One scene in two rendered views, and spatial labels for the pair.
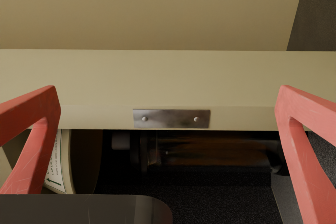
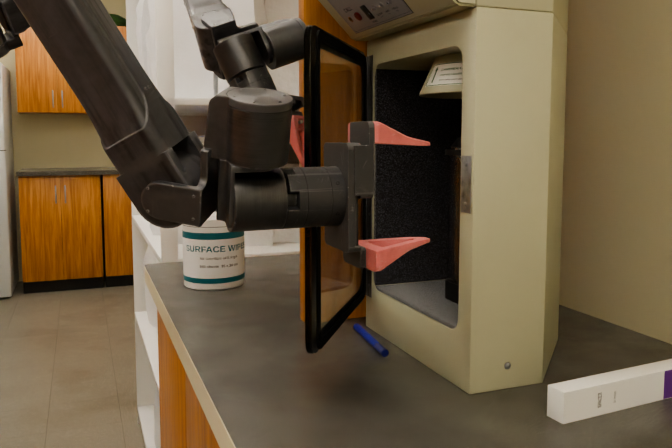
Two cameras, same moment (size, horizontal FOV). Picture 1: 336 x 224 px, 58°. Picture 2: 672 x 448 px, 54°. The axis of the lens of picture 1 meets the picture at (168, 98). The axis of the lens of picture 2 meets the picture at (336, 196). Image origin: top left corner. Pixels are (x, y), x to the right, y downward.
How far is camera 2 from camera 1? 0.57 m
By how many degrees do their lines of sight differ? 34
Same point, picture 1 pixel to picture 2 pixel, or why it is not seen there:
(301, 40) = (626, 342)
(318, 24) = (628, 356)
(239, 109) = (470, 235)
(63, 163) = (447, 86)
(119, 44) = (652, 97)
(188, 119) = (465, 197)
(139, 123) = (464, 159)
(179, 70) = (517, 190)
